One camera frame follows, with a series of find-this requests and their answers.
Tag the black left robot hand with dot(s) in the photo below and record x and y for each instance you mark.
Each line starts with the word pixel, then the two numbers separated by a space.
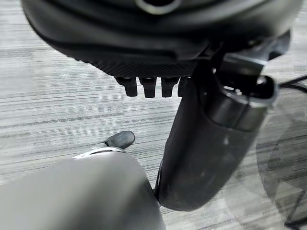
pixel 196 153

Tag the dark robot foot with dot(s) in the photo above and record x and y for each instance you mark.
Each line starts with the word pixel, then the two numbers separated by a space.
pixel 121 139

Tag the silver robot leg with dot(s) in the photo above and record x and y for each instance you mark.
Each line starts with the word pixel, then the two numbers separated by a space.
pixel 76 191

